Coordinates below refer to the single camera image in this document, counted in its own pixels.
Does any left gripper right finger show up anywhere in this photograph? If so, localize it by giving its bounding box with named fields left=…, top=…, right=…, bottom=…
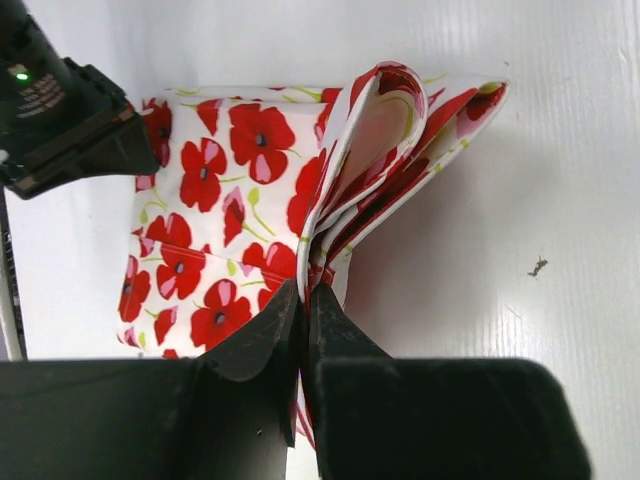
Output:
left=303, top=284, right=592, bottom=479

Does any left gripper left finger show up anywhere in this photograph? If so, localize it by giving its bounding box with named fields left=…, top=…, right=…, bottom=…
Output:
left=1, top=280, right=300, bottom=479

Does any red poppy print skirt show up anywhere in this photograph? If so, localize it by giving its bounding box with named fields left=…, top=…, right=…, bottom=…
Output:
left=115, top=60, right=510, bottom=451

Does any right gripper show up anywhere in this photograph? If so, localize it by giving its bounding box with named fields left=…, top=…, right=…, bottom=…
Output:
left=1, top=1, right=159, bottom=199

